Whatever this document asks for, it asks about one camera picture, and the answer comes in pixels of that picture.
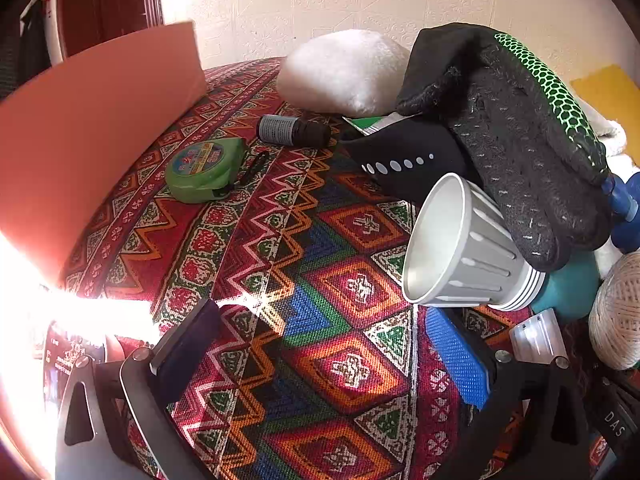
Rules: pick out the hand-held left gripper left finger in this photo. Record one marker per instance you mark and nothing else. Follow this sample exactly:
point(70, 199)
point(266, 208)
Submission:
point(187, 345)

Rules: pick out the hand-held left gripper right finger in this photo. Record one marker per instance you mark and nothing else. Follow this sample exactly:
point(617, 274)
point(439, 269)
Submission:
point(457, 360)

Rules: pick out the green tape measure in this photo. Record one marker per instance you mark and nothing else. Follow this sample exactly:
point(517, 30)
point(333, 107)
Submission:
point(200, 170)

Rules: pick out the orange cardboard box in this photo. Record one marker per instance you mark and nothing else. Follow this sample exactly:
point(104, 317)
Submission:
point(90, 125)

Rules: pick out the teal cloth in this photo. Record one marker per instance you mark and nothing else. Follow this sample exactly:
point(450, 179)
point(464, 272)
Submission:
point(570, 290)

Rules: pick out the colourful patterned blanket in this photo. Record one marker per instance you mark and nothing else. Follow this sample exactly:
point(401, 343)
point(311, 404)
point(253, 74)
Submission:
point(300, 270)

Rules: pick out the ball of cream twine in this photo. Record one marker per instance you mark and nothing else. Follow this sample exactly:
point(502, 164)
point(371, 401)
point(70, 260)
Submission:
point(620, 310)

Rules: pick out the black glove green honeycomb print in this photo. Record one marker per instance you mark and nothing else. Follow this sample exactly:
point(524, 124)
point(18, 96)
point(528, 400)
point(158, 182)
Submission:
point(500, 150)

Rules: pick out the black cloth with white dots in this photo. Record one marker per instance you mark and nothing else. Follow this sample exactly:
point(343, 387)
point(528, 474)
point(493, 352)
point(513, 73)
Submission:
point(415, 145)

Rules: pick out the blue plastic object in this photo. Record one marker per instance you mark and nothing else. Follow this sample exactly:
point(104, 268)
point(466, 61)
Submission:
point(625, 200)

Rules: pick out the dark small bottle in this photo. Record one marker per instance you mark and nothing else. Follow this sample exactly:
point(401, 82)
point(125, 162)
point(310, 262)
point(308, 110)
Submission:
point(295, 131)

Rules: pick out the green and white packet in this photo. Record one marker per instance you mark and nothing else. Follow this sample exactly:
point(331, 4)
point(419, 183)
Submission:
point(372, 124)

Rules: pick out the white towel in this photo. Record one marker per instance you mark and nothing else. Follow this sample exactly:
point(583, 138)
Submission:
point(612, 135)

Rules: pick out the white plush pillow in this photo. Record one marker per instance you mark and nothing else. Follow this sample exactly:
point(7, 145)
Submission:
point(345, 70)

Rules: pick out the dark red wooden door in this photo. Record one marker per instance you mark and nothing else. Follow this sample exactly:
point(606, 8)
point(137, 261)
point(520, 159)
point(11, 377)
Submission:
point(105, 5)

